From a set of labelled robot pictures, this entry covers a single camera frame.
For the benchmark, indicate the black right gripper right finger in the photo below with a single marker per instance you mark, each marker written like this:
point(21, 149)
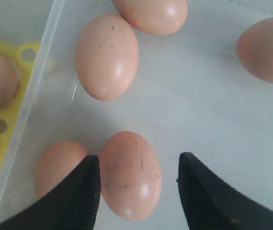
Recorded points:
point(209, 203)

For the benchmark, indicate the yellow plastic egg tray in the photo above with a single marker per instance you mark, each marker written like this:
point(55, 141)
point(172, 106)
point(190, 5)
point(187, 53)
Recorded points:
point(9, 113)

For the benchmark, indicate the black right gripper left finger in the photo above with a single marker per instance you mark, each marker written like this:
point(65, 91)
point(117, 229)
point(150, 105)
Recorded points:
point(71, 205)

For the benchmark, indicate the clear plastic storage box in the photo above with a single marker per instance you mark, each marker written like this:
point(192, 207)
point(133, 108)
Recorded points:
point(191, 94)

